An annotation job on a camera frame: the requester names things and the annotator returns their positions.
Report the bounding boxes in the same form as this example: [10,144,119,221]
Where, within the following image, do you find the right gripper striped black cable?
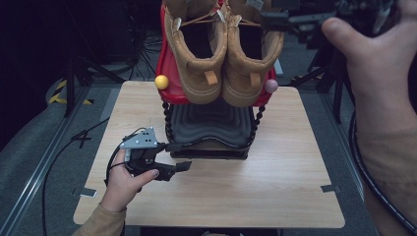
[348,110,417,236]

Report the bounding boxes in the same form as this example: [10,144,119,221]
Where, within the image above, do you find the tan suede boot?
[162,0,229,105]
[217,0,285,108]

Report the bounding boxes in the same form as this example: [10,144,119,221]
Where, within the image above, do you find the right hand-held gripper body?
[333,0,403,37]

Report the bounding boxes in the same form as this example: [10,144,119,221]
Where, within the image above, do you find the black floor cable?
[40,117,111,236]

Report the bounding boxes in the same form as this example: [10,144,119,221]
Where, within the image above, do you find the red and black shoe rack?
[154,0,279,161]

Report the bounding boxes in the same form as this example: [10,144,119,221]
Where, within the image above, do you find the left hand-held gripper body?
[119,127,166,175]

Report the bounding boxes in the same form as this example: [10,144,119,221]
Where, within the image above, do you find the yellow and black floor tape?
[48,79,94,106]

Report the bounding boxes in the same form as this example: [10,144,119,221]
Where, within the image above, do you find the grey tape strip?
[320,184,342,194]
[72,187,98,200]

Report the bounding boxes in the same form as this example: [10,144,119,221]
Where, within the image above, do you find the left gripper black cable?
[103,127,147,187]

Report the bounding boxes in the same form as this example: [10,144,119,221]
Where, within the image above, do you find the black tape mark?
[71,129,93,149]

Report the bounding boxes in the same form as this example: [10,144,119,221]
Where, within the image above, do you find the black metal stand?
[290,41,358,125]
[63,54,126,118]

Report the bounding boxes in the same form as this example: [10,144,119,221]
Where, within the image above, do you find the person's left hand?
[99,148,160,212]

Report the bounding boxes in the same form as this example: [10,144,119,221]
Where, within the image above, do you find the person's right hand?
[321,0,417,141]

